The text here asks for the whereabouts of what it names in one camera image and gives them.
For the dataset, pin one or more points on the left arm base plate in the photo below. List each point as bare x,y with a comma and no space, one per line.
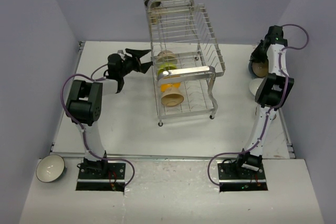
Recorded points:
111,178

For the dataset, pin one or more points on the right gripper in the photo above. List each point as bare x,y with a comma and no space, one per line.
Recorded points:
255,56

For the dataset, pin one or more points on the beige patterned bowl upper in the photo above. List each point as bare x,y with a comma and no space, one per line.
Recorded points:
166,56

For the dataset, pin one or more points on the lime green bowl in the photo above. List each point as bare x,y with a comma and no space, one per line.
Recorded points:
166,66

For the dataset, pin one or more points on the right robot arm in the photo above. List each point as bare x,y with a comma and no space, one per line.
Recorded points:
270,95

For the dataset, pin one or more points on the aluminium table rail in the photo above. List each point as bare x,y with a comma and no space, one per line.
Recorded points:
156,158

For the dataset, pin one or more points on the yellow orange bowl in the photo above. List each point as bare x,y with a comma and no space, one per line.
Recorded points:
164,87

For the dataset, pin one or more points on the beige scalloped bowl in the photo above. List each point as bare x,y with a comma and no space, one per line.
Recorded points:
266,111

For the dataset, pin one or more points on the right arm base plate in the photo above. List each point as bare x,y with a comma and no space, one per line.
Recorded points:
234,178

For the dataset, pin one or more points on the white bowl dark outside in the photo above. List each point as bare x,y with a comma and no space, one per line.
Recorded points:
51,169

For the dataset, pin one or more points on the stainless steel dish rack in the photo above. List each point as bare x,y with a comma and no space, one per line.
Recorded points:
184,28

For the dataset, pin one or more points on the dark blue bowl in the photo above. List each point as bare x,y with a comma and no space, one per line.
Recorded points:
258,69

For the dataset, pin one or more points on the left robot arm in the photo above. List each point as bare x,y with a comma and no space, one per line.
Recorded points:
84,103

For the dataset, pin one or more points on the beige bowl lower front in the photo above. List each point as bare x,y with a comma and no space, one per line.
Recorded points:
172,97

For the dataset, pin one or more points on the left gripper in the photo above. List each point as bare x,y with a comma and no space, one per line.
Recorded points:
136,54

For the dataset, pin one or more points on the steel perforated cutlery holder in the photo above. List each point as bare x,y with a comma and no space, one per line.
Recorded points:
152,17

